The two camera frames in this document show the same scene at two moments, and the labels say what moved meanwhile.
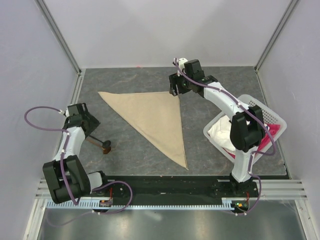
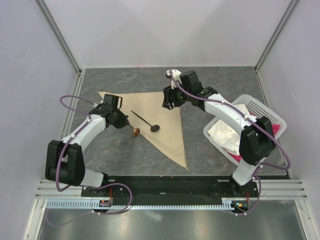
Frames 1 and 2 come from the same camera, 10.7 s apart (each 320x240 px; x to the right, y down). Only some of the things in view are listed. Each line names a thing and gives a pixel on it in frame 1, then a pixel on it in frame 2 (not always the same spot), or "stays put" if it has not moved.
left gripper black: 93,123 to 123,122
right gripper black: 174,80 to 168,93
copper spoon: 105,150 to 136,131
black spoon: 105,144 to 153,128
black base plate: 241,194 stays put
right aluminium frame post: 292,4 stays put
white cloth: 220,132 stays put
